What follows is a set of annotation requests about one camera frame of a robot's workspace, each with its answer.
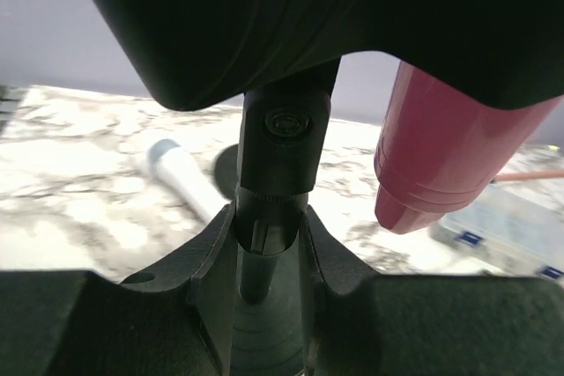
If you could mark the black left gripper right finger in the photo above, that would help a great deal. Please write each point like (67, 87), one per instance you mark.
(357, 321)

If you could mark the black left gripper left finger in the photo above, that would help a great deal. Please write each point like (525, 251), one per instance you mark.
(172, 318)

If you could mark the white toy microphone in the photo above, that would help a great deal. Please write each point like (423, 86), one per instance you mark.
(168, 162)

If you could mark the pink toy microphone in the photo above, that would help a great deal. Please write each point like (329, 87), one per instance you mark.
(439, 148)

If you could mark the black mic stand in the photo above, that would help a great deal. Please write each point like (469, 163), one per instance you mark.
(283, 57)

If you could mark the clear plastic organizer box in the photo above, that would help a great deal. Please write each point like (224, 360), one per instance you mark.
(507, 231)

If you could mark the pink music stand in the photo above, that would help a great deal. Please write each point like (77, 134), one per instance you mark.
(529, 176)

